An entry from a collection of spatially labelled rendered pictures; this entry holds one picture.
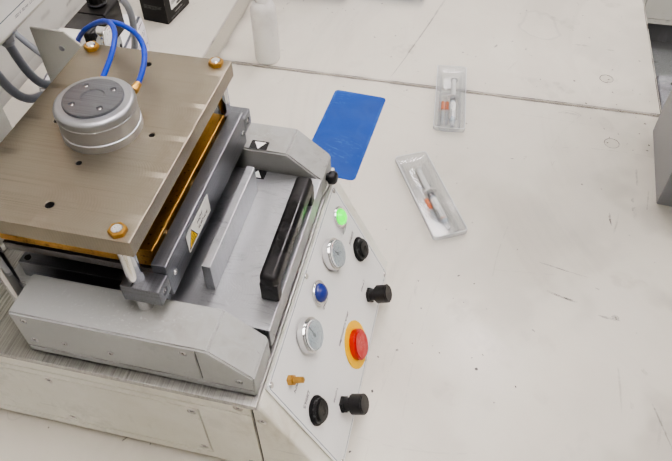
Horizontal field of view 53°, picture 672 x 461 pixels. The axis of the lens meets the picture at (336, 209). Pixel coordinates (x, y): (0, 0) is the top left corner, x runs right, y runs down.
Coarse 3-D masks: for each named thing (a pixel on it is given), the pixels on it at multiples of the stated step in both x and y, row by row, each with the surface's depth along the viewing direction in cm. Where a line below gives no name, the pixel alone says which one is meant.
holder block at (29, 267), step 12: (24, 252) 72; (24, 264) 71; (36, 264) 71; (48, 264) 71; (60, 264) 71; (72, 264) 71; (84, 264) 71; (48, 276) 72; (60, 276) 71; (72, 276) 71; (84, 276) 70; (96, 276) 70; (108, 276) 69; (120, 276) 69; (120, 288) 70
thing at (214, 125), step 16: (208, 128) 75; (208, 144) 74; (192, 160) 72; (192, 176) 70; (176, 192) 69; (176, 208) 68; (160, 224) 66; (16, 240) 67; (32, 240) 67; (144, 240) 64; (160, 240) 65; (64, 256) 68; (80, 256) 67; (96, 256) 67; (112, 256) 66; (144, 256) 64
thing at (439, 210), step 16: (400, 160) 113; (416, 160) 113; (416, 176) 110; (432, 176) 110; (416, 192) 108; (432, 192) 108; (432, 208) 105; (448, 208) 105; (432, 224) 103; (448, 224) 103; (464, 224) 103
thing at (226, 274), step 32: (224, 192) 81; (256, 192) 80; (288, 192) 81; (320, 192) 83; (224, 224) 72; (256, 224) 77; (192, 256) 74; (224, 256) 72; (256, 256) 74; (192, 288) 71; (224, 288) 71; (256, 288) 71; (288, 288) 73; (256, 320) 69
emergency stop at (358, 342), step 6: (354, 330) 86; (360, 330) 87; (354, 336) 86; (360, 336) 87; (366, 336) 88; (354, 342) 85; (360, 342) 86; (366, 342) 88; (354, 348) 85; (360, 348) 86; (366, 348) 88; (354, 354) 85; (360, 354) 86; (366, 354) 87
